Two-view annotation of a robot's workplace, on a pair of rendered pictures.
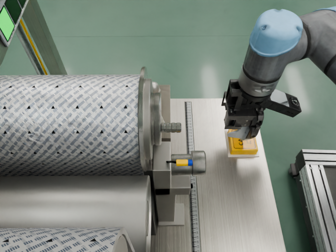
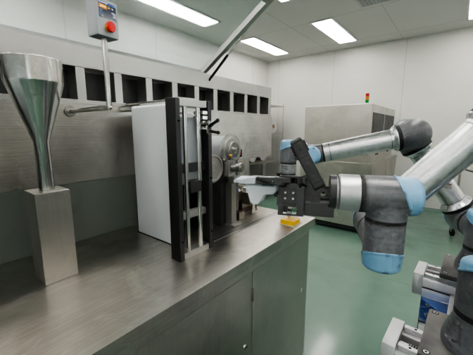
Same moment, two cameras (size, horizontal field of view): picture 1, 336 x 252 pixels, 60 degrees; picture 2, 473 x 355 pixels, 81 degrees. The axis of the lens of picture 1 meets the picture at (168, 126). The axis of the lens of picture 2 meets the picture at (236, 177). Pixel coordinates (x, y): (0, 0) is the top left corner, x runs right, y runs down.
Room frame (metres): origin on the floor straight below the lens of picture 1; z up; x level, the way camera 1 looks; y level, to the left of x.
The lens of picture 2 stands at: (-0.76, -0.80, 1.34)
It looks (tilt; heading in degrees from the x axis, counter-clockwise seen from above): 10 degrees down; 39
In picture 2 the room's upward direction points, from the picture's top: straight up
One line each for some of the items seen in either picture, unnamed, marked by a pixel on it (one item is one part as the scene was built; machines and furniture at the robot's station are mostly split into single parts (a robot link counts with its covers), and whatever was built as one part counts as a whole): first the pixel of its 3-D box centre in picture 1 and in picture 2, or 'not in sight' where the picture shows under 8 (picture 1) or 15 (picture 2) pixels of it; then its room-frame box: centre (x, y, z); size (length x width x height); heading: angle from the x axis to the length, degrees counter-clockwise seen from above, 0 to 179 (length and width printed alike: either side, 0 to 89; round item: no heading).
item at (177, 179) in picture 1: (173, 192); (233, 194); (0.20, -0.01, 1.05); 0.06 x 0.05 x 0.31; 90
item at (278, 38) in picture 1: (272, 46); (288, 151); (0.40, -0.18, 1.24); 0.09 x 0.08 x 0.11; 114
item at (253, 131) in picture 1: (252, 125); not in sight; (0.38, -0.20, 1.02); 0.05 x 0.02 x 0.09; 1
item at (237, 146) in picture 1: (242, 141); (290, 220); (0.40, -0.20, 0.91); 0.07 x 0.07 x 0.02; 0
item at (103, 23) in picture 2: not in sight; (104, 20); (-0.31, 0.06, 1.66); 0.07 x 0.07 x 0.10; 8
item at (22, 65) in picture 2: not in sight; (33, 70); (-0.48, 0.13, 1.50); 0.14 x 0.14 x 0.06
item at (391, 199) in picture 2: not in sight; (388, 196); (-0.15, -0.70, 1.21); 0.11 x 0.08 x 0.09; 114
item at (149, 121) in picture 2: not in sight; (150, 172); (-0.10, 0.19, 1.17); 0.34 x 0.05 x 0.54; 90
